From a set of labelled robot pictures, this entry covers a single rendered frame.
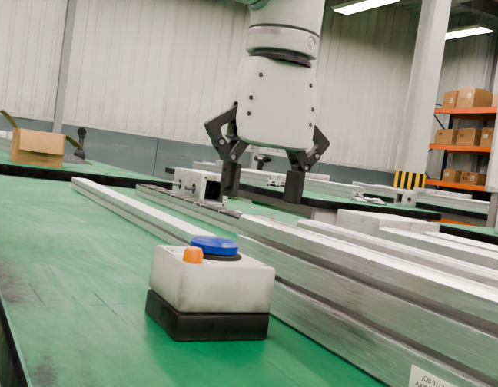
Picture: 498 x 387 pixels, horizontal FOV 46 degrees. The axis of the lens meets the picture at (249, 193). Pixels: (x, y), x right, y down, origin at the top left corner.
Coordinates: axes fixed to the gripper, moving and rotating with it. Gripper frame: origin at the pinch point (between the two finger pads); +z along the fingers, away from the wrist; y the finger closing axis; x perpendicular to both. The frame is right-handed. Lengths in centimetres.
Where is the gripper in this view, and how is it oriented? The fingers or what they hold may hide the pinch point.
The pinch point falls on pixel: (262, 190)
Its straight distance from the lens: 70.0
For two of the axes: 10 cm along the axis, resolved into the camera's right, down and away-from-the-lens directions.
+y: -8.9, -1.0, -4.5
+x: 4.4, 1.1, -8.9
